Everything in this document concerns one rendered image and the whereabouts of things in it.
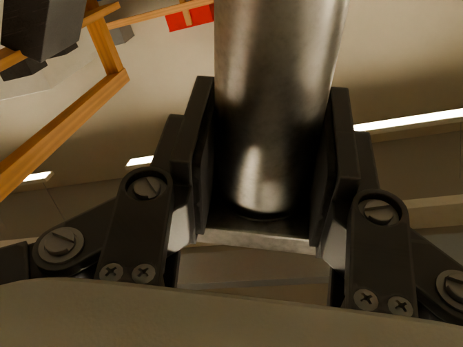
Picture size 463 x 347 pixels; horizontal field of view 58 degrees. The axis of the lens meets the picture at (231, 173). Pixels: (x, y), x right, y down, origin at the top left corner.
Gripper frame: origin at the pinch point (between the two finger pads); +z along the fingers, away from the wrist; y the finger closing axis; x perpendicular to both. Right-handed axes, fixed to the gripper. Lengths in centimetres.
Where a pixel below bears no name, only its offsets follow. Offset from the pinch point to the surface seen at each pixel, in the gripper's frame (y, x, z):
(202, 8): -93, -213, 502
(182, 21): -119, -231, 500
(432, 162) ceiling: 226, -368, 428
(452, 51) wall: 234, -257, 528
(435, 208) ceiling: 187, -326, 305
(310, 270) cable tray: 37, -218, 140
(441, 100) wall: 242, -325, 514
